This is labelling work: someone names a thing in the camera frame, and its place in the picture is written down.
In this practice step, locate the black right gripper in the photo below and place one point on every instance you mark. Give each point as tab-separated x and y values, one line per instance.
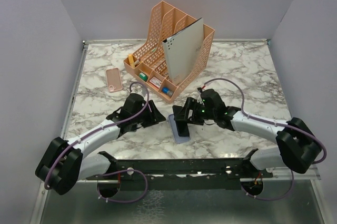
183	115

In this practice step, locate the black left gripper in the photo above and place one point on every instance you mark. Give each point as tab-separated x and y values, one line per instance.
155	117

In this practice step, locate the black smartphone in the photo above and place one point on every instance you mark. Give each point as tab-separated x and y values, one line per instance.
182	128

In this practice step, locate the lavender phone case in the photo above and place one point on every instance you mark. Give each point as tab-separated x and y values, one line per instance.
178	139

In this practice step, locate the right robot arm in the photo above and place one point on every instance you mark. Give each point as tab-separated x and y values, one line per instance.
295	148

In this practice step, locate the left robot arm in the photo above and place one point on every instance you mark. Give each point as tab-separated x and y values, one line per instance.
67	161

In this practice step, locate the pink phone case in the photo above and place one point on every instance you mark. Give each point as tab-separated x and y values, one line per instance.
114	81

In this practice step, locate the blue grey round stamp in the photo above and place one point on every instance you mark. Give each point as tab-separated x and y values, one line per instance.
167	91

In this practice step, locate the red white staples box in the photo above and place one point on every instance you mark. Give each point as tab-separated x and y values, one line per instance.
155	82

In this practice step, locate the green stamp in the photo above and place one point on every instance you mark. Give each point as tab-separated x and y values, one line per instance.
143	76

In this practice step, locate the peach plastic desk organizer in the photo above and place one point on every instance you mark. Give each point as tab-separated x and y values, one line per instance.
165	21

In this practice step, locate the yellow item in organizer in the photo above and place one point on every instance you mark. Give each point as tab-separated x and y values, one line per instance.
131	61

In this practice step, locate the grey folder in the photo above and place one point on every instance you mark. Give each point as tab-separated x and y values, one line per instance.
182	49

